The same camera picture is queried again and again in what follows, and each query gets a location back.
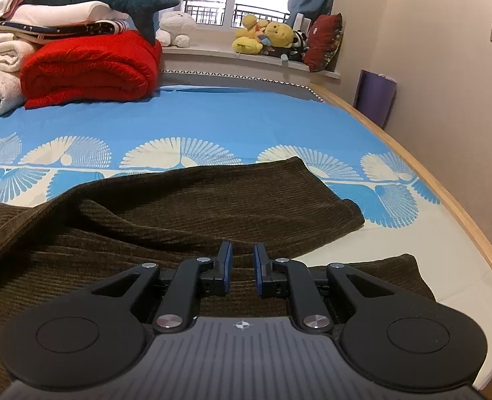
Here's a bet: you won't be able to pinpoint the blue white patterned bed sheet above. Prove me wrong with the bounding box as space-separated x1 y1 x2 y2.
0 86 492 388

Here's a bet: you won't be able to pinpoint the dark red cushion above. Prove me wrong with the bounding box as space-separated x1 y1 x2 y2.
303 13 344 72

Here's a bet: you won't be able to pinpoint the purple box by wall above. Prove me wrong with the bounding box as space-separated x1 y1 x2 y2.
354 70 397 128

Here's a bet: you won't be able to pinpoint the cream folded blanket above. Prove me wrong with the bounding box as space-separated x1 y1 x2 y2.
0 33 37 73

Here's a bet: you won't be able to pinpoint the yellow duck plush toy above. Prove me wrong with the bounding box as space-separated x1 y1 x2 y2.
232 14 269 55

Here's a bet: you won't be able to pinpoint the white plush toy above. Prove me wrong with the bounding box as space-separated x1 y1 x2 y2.
156 11 196 48

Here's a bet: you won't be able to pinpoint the wooden bed frame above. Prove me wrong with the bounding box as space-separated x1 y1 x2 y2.
309 83 492 399

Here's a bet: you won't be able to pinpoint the white pillow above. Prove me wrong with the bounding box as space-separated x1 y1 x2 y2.
8 1 128 27

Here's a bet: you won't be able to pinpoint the dark brown corduroy pants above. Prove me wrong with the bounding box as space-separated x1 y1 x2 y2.
0 155 437 398

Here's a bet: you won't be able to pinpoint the yellow bear plush toy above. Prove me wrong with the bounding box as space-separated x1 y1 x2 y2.
257 22 294 48

